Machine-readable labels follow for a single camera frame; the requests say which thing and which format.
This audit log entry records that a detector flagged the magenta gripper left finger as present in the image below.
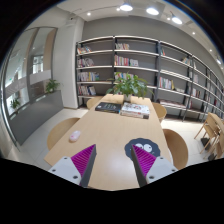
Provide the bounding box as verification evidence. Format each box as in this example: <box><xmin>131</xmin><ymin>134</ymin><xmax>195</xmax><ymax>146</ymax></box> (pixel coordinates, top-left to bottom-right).
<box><xmin>49</xmin><ymin>144</ymin><xmax>96</xmax><ymax>188</ymax></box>

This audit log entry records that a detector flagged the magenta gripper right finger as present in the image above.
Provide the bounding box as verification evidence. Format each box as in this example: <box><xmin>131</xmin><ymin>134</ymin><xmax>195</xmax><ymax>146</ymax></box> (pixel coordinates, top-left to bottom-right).
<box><xmin>131</xmin><ymin>145</ymin><xmax>178</xmax><ymax>187</ymax></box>

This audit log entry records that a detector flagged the dark cartoon mouse pad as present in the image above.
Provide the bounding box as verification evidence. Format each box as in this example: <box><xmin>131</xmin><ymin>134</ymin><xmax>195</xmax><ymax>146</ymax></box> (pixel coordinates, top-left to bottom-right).
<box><xmin>124</xmin><ymin>138</ymin><xmax>161</xmax><ymax>158</ymax></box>

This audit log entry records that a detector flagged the pink white computer mouse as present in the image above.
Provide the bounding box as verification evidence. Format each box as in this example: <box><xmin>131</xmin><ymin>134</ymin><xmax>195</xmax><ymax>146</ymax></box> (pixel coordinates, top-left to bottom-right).
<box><xmin>69</xmin><ymin>131</ymin><xmax>81</xmax><ymax>142</ymax></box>

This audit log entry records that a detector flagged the wooden chair front right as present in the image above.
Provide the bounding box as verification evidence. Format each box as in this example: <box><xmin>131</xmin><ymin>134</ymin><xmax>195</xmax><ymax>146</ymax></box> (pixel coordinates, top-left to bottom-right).
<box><xmin>163</xmin><ymin>129</ymin><xmax>188</xmax><ymax>170</ymax></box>

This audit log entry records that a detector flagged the wooden chair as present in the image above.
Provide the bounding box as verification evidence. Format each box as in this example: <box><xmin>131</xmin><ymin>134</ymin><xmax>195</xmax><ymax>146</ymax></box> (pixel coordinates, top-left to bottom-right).
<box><xmin>86</xmin><ymin>96</ymin><xmax>102</xmax><ymax>109</ymax></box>
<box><xmin>163</xmin><ymin>129</ymin><xmax>188</xmax><ymax>170</ymax></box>
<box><xmin>47</xmin><ymin>117</ymin><xmax>78</xmax><ymax>150</ymax></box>
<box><xmin>153</xmin><ymin>102</ymin><xmax>167</xmax><ymax>122</ymax></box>

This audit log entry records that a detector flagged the wooden chair front left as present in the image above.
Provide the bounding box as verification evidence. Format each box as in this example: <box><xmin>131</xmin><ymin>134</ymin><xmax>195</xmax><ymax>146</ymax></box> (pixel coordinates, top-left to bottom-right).
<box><xmin>47</xmin><ymin>117</ymin><xmax>78</xmax><ymax>150</ymax></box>

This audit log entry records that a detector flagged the wooden chair back right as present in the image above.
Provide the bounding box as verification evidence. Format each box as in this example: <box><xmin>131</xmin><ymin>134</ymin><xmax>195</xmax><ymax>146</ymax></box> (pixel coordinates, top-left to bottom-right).
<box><xmin>153</xmin><ymin>102</ymin><xmax>167</xmax><ymax>122</ymax></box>

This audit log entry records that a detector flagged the white book stack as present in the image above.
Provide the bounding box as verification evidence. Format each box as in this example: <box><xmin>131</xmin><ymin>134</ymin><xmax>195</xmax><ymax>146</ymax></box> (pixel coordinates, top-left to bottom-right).
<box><xmin>120</xmin><ymin>102</ymin><xmax>150</xmax><ymax>119</ymax></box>

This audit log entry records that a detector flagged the wooden chair back left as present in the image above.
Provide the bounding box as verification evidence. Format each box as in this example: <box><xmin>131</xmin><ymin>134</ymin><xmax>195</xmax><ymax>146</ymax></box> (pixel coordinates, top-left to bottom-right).
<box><xmin>86</xmin><ymin>96</ymin><xmax>102</xmax><ymax>109</ymax></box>

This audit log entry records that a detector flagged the black book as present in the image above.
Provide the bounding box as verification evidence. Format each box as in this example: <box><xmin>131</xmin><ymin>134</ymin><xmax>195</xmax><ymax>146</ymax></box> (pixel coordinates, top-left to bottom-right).
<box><xmin>95</xmin><ymin>102</ymin><xmax>121</xmax><ymax>114</ymax></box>

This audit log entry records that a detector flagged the wooden chairs far right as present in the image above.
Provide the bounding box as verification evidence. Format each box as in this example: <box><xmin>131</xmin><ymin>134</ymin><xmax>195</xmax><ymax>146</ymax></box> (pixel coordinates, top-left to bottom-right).
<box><xmin>200</xmin><ymin>113</ymin><xmax>224</xmax><ymax>151</ymax></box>

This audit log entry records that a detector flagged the green potted plant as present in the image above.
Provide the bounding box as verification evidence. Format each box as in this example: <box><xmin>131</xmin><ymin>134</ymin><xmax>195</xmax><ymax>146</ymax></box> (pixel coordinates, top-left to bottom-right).
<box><xmin>106</xmin><ymin>72</ymin><xmax>149</xmax><ymax>102</ymax></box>

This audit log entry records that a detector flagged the potted plant by window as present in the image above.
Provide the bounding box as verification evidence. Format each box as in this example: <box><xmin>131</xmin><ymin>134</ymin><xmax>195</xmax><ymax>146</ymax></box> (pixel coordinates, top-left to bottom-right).
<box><xmin>46</xmin><ymin>79</ymin><xmax>60</xmax><ymax>93</ymax></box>

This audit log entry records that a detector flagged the grey bookshelf with books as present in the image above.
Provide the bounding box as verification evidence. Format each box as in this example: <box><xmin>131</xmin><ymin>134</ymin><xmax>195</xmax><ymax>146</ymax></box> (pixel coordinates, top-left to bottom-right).
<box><xmin>75</xmin><ymin>35</ymin><xmax>224</xmax><ymax>121</ymax></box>

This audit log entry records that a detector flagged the small plant left window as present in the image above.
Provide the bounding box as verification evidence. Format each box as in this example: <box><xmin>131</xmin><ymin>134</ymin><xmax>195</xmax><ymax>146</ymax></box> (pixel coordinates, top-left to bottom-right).
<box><xmin>10</xmin><ymin>98</ymin><xmax>20</xmax><ymax>110</ymax></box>

